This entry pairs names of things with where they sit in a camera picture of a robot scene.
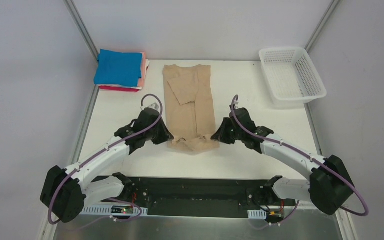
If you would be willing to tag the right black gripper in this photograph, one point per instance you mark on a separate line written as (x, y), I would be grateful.
(227, 132)

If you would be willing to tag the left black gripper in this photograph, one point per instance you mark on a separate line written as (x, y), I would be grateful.
(158, 133)

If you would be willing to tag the beige t shirt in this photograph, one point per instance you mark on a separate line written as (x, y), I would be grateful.
(189, 108)

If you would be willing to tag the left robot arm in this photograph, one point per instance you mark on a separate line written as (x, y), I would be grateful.
(67, 191)

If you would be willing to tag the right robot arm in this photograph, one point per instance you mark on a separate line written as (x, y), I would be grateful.
(327, 183)

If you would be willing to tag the pink folded t shirt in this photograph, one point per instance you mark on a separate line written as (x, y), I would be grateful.
(143, 70)

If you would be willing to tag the red folded t shirt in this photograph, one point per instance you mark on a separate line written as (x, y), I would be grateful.
(119, 89)

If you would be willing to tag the blue folded t shirt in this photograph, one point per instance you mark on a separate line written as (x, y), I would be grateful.
(118, 68)

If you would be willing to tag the white plastic basket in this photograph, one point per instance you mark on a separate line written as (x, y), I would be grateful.
(291, 76)

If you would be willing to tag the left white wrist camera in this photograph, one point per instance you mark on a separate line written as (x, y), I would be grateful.
(154, 106)

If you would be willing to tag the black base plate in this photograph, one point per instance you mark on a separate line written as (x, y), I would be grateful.
(207, 198)

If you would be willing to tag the right white cable duct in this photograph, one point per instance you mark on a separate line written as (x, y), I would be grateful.
(257, 214)

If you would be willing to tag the white cable duct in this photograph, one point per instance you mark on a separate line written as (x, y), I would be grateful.
(118, 210)
(257, 214)

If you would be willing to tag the left white cable duct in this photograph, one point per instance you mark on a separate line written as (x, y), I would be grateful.
(118, 210)

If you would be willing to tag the left aluminium frame post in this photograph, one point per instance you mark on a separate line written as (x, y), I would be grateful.
(76, 16)

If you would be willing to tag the aluminium frame post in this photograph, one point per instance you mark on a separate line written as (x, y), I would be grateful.
(321, 25)
(76, 16)

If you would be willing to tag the right aluminium frame post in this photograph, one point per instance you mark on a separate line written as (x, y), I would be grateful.
(321, 25)

